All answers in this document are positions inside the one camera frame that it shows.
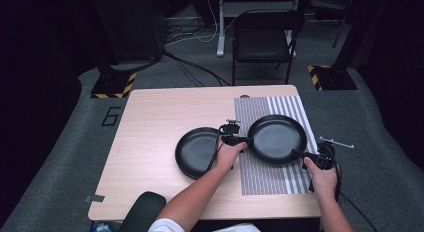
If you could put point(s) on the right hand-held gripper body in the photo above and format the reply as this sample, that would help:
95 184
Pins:
326 157

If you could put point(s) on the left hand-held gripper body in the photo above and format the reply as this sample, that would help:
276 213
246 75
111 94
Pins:
230 129

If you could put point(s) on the black round plate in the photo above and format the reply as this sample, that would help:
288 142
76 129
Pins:
195 152
276 138

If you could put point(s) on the person's left hand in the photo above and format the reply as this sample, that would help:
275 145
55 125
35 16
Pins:
228 157

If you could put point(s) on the person's right hand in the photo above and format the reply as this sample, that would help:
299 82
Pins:
323 183

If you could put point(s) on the brown table grommet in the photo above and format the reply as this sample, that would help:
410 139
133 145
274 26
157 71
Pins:
245 96

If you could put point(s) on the grey white striped mat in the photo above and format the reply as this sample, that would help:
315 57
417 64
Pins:
263 180

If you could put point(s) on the black stand base striped tape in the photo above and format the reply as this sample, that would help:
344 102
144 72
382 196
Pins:
333 78
110 84

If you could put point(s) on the black folding chair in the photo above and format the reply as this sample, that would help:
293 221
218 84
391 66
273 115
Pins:
263 42

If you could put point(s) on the person's white shirt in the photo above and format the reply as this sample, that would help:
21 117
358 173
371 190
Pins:
165 226

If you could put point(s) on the black padded armrest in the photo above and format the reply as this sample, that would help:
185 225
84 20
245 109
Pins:
143 210

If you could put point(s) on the thin black stand leg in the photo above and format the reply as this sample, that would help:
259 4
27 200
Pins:
341 30

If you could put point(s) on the dark cabinet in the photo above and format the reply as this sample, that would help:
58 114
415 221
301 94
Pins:
140 25

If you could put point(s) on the grey tape piece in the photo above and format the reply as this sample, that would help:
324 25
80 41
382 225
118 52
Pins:
95 198

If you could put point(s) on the blue white object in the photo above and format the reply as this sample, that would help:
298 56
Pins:
100 227

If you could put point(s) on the white desk frame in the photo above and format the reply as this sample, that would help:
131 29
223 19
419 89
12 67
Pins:
220 25

